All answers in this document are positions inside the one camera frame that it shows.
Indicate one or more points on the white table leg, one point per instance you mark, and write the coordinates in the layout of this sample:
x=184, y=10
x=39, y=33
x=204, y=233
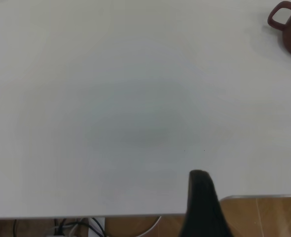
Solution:
x=101, y=225

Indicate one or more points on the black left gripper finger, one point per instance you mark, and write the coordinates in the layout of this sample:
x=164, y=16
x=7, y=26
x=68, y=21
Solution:
x=202, y=209

